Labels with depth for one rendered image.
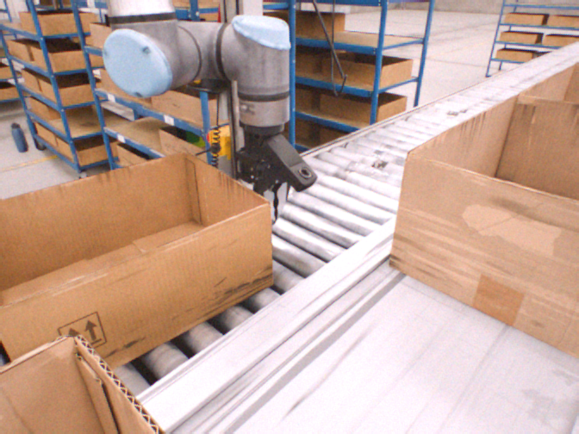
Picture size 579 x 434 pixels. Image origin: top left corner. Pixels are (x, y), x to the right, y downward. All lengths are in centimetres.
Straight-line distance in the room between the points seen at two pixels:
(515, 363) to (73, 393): 42
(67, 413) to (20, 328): 27
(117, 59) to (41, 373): 44
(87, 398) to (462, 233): 41
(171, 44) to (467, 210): 44
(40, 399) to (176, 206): 66
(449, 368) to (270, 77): 49
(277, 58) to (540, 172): 52
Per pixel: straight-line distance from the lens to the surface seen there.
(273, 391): 44
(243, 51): 69
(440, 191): 51
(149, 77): 61
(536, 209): 48
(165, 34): 63
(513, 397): 49
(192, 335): 69
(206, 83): 104
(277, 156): 72
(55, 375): 30
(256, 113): 71
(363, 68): 228
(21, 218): 83
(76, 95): 295
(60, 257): 88
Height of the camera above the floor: 124
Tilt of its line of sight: 31 degrees down
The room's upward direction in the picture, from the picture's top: straight up
